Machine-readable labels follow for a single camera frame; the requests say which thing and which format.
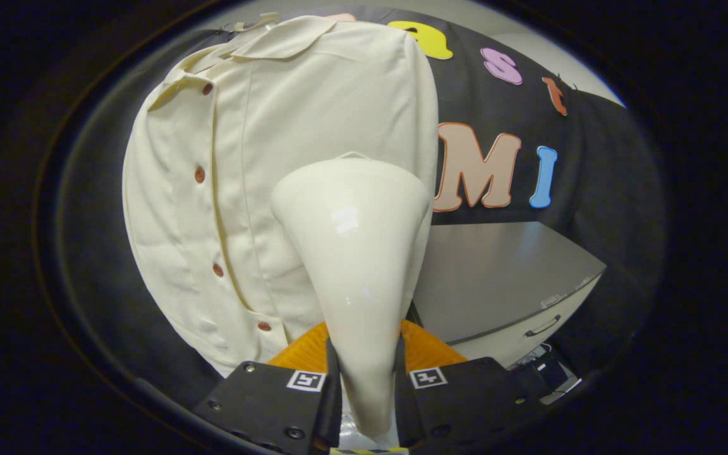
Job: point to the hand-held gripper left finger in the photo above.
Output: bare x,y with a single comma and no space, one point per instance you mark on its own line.
275,401

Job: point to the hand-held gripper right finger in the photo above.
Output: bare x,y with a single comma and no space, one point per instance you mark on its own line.
465,398

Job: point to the white garment steamer head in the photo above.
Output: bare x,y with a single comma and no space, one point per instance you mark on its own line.
351,253

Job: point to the cream button-up shirt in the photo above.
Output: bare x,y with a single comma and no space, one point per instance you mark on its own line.
181,208

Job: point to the white clothes hanger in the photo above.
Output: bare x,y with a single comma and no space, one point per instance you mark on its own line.
256,24

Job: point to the small black box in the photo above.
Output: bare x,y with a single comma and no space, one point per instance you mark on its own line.
550,373

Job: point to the grey and white cabinet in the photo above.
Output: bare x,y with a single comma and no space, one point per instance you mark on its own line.
497,272

